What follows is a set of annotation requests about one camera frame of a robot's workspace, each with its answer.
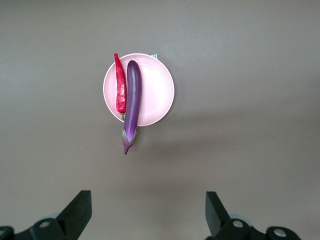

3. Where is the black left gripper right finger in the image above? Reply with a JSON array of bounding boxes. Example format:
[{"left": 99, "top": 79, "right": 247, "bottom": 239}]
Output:
[{"left": 204, "top": 191, "right": 266, "bottom": 240}]

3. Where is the long purple eggplant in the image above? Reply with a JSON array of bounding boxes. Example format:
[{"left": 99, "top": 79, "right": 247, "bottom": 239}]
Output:
[{"left": 121, "top": 59, "right": 143, "bottom": 156}]

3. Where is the brown table cover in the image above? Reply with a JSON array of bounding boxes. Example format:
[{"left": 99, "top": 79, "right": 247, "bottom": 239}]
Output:
[{"left": 0, "top": 0, "right": 320, "bottom": 240}]

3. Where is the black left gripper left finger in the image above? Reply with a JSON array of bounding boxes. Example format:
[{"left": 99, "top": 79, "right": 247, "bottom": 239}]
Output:
[{"left": 14, "top": 189, "right": 92, "bottom": 240}]

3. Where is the pink round plate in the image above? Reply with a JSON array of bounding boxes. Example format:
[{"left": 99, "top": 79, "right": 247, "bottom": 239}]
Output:
[{"left": 102, "top": 52, "right": 176, "bottom": 128}]

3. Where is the red chili pepper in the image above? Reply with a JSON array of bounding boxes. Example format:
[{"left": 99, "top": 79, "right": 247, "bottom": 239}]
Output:
[{"left": 113, "top": 52, "right": 128, "bottom": 122}]

